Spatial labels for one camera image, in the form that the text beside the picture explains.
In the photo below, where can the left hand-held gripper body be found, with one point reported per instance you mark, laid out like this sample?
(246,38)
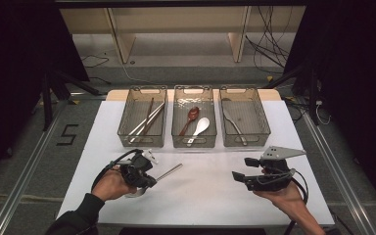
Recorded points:
(138,166)

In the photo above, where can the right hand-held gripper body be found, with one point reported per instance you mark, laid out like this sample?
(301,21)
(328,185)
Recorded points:
(280,152)

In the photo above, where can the silver fork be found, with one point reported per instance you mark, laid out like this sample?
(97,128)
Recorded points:
(171,170)

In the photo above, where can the silver metal chopstick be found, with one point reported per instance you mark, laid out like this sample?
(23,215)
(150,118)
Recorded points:
(147,119)
(137,135)

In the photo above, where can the brown wooden chopstick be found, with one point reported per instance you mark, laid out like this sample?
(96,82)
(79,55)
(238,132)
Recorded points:
(150,106)
(146,130)

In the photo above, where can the silver table knife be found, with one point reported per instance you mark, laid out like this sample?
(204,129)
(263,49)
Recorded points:
(231,122)

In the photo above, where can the translucent grey plastic bin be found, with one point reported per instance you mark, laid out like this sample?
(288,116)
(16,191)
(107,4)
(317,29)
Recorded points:
(137,107)
(194,98)
(251,114)

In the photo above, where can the white ceramic spoon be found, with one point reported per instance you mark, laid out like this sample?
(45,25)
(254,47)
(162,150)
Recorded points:
(203,124)

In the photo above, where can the brown wooden spoon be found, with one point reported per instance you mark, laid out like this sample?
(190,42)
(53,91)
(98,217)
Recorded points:
(194,112)

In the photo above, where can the person's left hand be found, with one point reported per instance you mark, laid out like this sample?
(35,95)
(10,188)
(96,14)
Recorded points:
(111,186)

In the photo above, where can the person's right hand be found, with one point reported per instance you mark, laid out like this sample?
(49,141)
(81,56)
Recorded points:
(289,202)

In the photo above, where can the white table mat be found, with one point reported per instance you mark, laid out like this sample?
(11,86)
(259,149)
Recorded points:
(202,196)

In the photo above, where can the black tripod stand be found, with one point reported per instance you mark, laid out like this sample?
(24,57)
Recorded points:
(47,104)
(312,94)

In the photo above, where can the yellow tape piece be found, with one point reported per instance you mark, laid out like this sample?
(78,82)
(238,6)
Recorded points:
(270,78)
(74,102)

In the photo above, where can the black curtain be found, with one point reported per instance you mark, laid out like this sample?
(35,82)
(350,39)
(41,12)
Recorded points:
(359,81)
(13,65)

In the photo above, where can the light wooden bench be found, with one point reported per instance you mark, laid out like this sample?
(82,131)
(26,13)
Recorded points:
(176,19)

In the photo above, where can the short aluminium floor rail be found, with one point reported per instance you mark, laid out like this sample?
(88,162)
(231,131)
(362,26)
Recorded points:
(88,96)

